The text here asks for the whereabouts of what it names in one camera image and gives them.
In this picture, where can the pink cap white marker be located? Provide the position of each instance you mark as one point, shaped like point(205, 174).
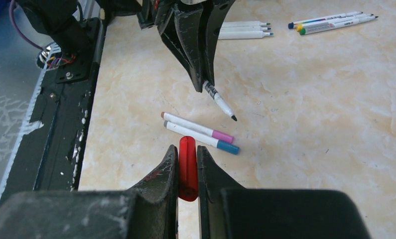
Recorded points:
point(197, 127)

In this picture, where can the green end white marker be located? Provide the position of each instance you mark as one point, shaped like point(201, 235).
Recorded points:
point(335, 25)

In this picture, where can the red cap white marker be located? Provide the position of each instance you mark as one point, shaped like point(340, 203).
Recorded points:
point(219, 100)

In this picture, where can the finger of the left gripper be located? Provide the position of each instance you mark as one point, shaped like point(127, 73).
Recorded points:
point(178, 26)
point(213, 16)

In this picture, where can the blue cap white marker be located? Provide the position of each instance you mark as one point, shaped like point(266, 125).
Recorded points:
point(216, 143)

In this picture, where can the red pen cap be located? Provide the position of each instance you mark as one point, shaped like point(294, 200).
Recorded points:
point(188, 178)

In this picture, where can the light blue cap marker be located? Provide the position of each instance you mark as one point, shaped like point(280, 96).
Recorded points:
point(244, 23)

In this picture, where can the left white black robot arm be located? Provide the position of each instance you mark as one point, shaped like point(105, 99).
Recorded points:
point(55, 18)

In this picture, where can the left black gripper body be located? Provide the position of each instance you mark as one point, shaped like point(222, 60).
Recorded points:
point(159, 13)

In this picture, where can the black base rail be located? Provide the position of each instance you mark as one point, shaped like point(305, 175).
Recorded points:
point(49, 150)

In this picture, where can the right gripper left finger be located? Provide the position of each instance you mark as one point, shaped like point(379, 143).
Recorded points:
point(147, 210)

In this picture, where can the teal cap white marker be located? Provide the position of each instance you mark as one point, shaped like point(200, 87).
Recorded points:
point(244, 35)

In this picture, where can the orange cap white marker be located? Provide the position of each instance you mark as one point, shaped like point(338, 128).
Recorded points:
point(293, 25)

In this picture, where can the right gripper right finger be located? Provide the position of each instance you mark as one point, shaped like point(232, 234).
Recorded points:
point(230, 211)

